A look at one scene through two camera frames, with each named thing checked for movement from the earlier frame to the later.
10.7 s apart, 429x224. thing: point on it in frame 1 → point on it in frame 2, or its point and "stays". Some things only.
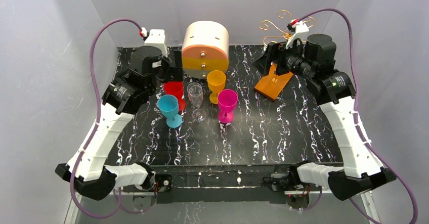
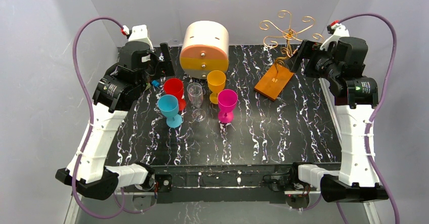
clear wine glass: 195,93 stays
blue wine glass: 168,105 stays
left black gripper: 176,66 → 160,64
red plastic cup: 176,88 stays
